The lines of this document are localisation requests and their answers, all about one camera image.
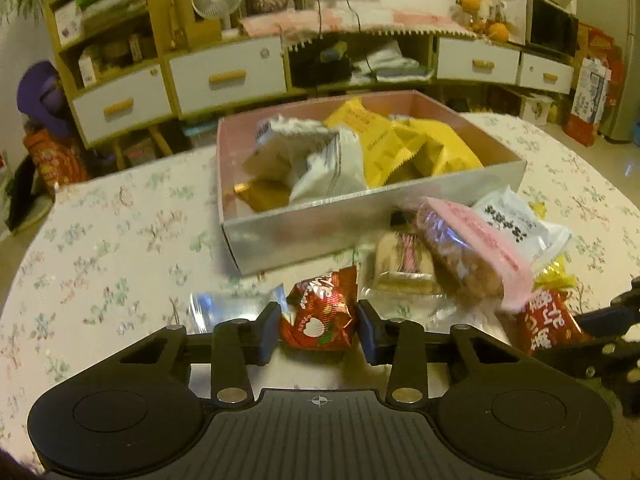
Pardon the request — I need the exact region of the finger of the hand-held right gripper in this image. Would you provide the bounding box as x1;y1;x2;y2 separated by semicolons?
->
536;334;640;385
580;276;640;339

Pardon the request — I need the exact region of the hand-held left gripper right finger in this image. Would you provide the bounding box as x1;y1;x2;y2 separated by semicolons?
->
356;299;526;407

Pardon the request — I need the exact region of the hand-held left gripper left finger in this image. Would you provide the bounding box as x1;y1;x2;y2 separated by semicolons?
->
117;301;283;407

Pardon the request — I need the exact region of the silver foil snack packet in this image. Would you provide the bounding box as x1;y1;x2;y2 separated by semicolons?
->
191;284;289;334

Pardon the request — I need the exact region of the red snack packet apple print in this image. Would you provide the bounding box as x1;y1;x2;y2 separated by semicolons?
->
278;265;361;352

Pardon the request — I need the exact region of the red snack packet white lettering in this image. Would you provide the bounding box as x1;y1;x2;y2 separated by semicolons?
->
514;286;589;357

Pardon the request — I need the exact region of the clear biscuit packet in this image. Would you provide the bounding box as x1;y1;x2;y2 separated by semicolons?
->
361;229;442;297

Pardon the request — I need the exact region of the white cardboard box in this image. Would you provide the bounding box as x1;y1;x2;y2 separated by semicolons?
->
216;89;529;277

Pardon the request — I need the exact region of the white black print snack packet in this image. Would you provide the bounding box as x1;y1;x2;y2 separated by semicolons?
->
471;184;574;267

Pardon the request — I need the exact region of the pink cake packet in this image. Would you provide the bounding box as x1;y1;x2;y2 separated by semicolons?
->
414;196;537;314

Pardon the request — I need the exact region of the gold snack packet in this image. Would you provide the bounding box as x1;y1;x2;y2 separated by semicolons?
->
234;179;292;214

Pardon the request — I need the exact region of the white nut print snack packet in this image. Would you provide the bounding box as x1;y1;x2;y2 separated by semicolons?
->
241;114;335;182

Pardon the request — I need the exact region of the large labelled yellow snack packet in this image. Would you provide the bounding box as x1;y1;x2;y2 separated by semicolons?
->
324;98;417;187

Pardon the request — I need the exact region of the large plain yellow snack packet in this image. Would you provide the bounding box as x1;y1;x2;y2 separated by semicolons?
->
390;116;487;184

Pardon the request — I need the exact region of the colourful gift bag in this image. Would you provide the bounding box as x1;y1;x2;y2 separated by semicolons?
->
564;56;614;149

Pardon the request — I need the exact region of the white printed box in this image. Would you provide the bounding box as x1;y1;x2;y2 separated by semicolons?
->
519;94;554;127

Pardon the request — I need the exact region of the grey refrigerator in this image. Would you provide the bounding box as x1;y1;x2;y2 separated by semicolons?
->
596;0;640;144

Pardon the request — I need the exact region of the orange printed bag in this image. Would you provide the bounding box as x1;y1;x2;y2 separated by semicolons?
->
21;126;92;192

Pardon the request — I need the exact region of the low wooden cabinet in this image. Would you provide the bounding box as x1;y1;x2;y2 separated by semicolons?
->
281;29;577;108

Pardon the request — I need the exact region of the red gift bag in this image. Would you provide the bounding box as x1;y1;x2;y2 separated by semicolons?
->
576;21;617;62

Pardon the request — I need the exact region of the black flat board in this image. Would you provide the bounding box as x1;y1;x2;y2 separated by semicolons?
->
4;156;52;234

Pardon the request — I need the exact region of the microwave oven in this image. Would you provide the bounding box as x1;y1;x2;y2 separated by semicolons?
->
524;0;582;57

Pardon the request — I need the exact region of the tall wooden shelf cabinet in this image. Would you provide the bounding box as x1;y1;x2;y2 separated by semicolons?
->
42;0;290;150

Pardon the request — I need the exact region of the pink cloth runner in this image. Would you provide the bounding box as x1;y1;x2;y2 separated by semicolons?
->
239;4;479;42

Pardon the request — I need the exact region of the purple plush toy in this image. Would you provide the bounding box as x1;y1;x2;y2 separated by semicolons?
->
16;59;77;137

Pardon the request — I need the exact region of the stack of papers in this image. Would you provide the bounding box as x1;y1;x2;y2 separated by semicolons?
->
79;0;147;27

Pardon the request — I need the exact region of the white drawer yellow handle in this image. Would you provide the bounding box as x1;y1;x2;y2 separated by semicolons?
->
434;36;522;87
166;34;289;119
516;51;576;96
71;64;169;149

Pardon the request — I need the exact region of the black power cable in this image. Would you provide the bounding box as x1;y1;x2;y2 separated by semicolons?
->
315;0;376;78

